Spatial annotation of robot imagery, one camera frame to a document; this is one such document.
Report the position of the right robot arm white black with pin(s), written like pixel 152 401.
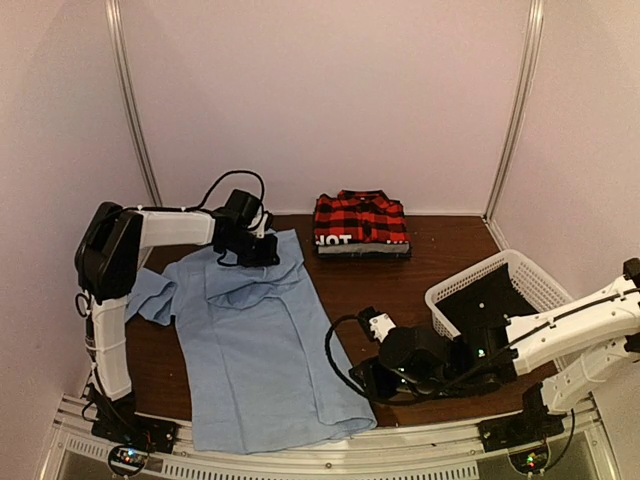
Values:
pixel 602 329

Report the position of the right circuit board with leds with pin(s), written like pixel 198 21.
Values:
pixel 530 461

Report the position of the left circuit board with leds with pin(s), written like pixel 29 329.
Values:
pixel 124 460

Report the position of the circuit board with leds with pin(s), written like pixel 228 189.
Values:
pixel 530 461
pixel 124 460

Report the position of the left aluminium frame post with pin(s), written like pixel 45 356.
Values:
pixel 132 114

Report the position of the aluminium frame post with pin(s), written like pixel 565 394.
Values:
pixel 527 70
pixel 132 114

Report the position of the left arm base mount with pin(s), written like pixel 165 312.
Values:
pixel 146 434

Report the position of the right aluminium frame post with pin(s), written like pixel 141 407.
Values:
pixel 527 70

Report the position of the red black plaid folded shirt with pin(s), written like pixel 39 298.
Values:
pixel 369 216

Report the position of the black folded shirt white letters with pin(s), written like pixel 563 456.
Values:
pixel 347 243

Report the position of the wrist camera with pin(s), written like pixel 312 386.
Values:
pixel 375 324
pixel 261 224

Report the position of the light blue long sleeve shirt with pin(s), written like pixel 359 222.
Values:
pixel 263 375

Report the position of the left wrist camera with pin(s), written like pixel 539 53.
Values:
pixel 261 224

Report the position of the black shirt in basket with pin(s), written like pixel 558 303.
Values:
pixel 485 303

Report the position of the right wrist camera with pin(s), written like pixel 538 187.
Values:
pixel 375 324

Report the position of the aluminium front rail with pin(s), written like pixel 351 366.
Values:
pixel 450 450

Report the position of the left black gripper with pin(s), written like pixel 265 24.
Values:
pixel 268 257

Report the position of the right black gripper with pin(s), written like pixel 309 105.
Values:
pixel 375 389

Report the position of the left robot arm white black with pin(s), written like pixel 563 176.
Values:
pixel 107 261

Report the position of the white plastic basket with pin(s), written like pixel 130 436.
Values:
pixel 541 290

